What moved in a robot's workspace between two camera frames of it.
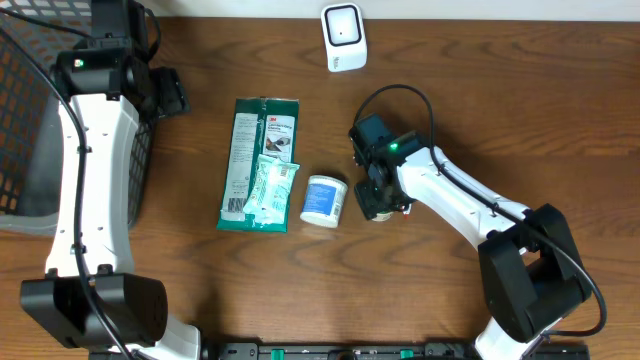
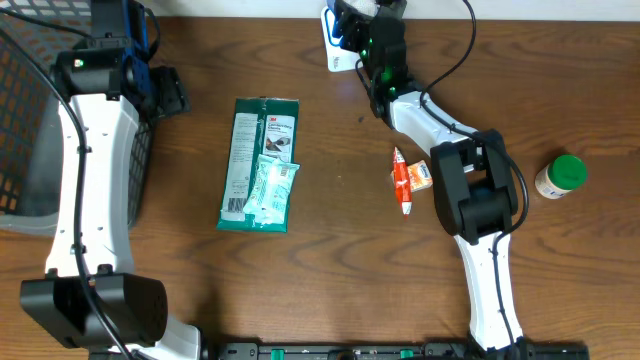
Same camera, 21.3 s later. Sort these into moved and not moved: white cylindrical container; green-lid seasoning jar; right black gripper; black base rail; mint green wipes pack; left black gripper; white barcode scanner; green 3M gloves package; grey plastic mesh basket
Moved: right black gripper; white cylindrical container; green-lid seasoning jar
Not moved: mint green wipes pack; left black gripper; green 3M gloves package; white barcode scanner; grey plastic mesh basket; black base rail
